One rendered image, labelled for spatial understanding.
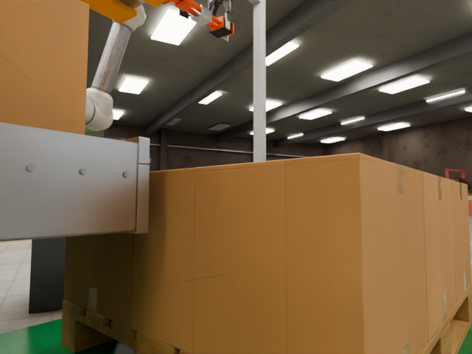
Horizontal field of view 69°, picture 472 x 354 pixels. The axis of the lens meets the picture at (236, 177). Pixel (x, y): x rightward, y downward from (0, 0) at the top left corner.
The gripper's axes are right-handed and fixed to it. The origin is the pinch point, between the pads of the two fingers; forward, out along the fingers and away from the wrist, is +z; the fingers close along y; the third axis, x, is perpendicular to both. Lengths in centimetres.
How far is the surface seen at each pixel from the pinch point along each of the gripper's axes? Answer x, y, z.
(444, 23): 646, 39, -270
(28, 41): -87, 19, 47
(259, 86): 249, -137, -68
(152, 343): -62, 31, 114
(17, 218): -93, 34, 83
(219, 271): -63, 52, 94
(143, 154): -70, 36, 70
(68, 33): -79, 20, 42
